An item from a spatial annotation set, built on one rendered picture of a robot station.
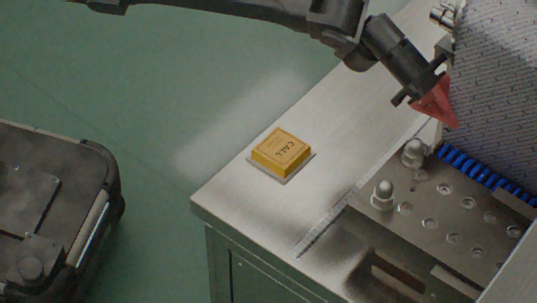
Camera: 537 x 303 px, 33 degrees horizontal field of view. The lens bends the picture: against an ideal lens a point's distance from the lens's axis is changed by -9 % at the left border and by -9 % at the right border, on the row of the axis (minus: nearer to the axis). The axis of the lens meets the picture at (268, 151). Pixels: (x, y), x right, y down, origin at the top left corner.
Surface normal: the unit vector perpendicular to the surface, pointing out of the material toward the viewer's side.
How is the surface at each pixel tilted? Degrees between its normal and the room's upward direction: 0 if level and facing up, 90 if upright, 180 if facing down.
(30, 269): 0
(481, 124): 90
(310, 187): 0
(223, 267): 90
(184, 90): 0
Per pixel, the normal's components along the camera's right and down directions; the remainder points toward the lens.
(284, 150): 0.01, -0.66
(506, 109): -0.63, 0.58
